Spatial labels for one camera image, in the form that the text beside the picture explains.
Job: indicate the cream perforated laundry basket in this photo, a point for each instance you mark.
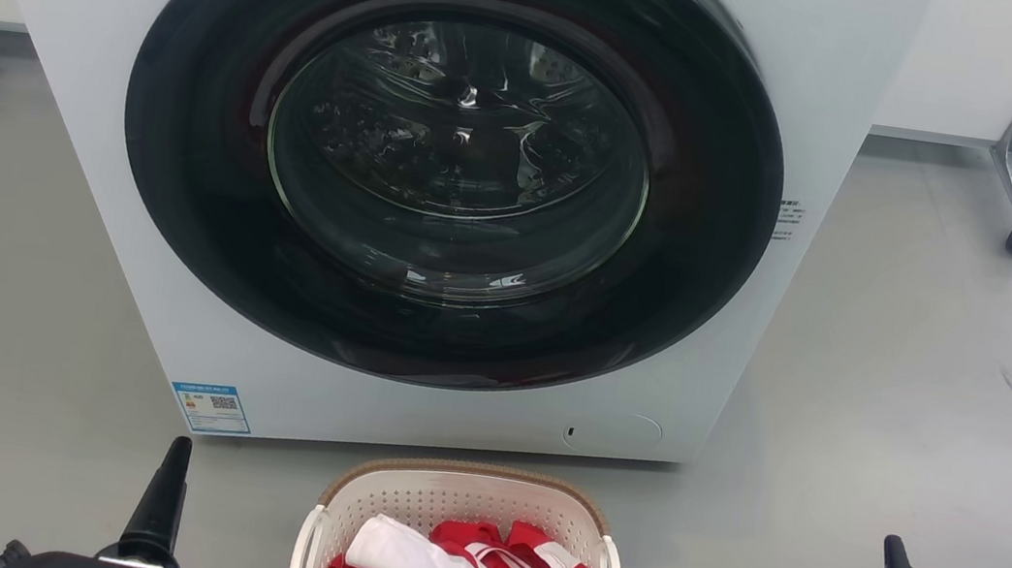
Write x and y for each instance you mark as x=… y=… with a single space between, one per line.
x=438 y=500

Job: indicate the white garment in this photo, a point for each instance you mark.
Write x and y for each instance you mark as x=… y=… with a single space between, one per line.
x=411 y=560

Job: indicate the blue energy label sticker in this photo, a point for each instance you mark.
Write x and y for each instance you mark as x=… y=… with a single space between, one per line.
x=211 y=408

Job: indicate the round black washer door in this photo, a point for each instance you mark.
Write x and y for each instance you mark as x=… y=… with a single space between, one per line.
x=187 y=183

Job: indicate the white front-load washing machine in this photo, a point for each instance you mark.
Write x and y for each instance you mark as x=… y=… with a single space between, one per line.
x=100 y=25

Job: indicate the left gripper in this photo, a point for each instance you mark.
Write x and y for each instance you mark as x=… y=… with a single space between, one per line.
x=68 y=567

